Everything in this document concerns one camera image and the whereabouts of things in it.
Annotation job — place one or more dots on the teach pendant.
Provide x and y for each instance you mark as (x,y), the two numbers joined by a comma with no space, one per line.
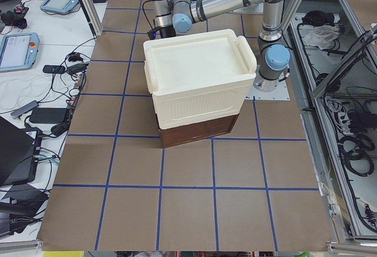
(19,51)
(61,7)

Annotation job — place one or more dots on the black power adapter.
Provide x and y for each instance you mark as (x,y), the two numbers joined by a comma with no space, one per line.
(48,115)

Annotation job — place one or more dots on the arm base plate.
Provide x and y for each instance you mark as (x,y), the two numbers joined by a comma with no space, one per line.
(269,92)

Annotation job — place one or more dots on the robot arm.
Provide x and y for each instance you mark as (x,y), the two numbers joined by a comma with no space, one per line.
(173,16)

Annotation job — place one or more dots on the white plastic storage box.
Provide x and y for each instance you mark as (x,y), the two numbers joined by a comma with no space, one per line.
(198,77)

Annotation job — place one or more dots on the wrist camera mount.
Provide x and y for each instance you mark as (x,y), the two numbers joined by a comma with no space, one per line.
(163,32)

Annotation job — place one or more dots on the dark wooden drawer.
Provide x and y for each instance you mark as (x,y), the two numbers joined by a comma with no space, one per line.
(197,131)

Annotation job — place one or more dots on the aluminium frame post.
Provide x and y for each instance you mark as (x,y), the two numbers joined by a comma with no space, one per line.
(92,17)

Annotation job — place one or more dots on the teach pendant upper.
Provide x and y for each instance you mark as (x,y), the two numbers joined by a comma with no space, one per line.
(61,7)

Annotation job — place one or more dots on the black laptop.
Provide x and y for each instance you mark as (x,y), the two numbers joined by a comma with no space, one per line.
(19,150)

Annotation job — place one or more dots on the teach pendant lower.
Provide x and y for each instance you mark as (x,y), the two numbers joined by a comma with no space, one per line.
(19,51)

